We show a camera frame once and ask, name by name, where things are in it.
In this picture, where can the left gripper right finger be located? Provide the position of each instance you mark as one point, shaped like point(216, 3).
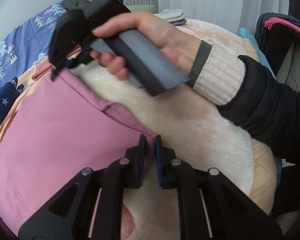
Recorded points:
point(210, 205)

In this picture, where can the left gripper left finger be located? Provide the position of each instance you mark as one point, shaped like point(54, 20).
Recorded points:
point(89, 206)

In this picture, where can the pink long-sleeve shirt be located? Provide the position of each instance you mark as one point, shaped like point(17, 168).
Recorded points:
point(59, 129)

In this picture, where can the right forearm black sleeve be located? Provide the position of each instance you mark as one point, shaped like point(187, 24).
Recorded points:
point(246, 94)

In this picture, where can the folded grey clothes stack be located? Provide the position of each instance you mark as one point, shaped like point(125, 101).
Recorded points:
point(173, 16)

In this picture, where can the pile of dark clothes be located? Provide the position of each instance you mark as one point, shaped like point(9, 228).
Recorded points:
point(278, 38)

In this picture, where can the person's right hand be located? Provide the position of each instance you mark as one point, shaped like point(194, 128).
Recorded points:
point(186, 52)

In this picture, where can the green pillow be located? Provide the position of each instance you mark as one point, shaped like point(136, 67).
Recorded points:
point(146, 8)

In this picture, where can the cream bear fleece blanket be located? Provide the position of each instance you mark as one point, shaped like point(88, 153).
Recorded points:
point(190, 125)

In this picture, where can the folded coral red garment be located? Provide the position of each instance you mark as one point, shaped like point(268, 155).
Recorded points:
point(44, 66)

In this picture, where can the blue tree-print pillow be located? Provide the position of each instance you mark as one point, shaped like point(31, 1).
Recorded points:
point(28, 43)

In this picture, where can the navy star fleece garment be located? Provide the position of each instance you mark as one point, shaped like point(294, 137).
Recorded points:
point(9, 93)

